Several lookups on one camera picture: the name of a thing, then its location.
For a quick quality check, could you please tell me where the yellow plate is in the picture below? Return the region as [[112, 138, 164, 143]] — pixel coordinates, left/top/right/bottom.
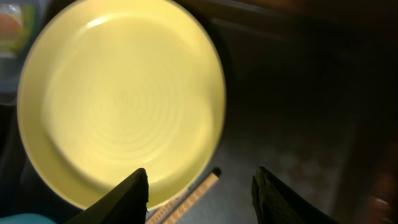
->
[[17, 0, 226, 209]]

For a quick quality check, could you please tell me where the light blue bowl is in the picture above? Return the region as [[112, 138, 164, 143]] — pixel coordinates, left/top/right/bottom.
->
[[1, 213, 56, 224]]

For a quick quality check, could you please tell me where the green snack wrapper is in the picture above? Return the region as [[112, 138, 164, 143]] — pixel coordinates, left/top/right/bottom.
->
[[1, 2, 37, 58]]

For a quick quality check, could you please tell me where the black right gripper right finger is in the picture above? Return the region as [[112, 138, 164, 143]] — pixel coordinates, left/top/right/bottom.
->
[[251, 166, 336, 224]]

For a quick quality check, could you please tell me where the dark brown serving tray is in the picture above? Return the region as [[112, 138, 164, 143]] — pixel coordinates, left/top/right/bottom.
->
[[1, 1, 397, 223]]

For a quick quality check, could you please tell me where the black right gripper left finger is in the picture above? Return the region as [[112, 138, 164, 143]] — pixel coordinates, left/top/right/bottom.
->
[[66, 168, 149, 224]]

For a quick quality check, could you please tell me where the wooden chopstick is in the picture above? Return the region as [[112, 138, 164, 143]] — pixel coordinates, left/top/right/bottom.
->
[[161, 172, 220, 224], [146, 187, 195, 224]]

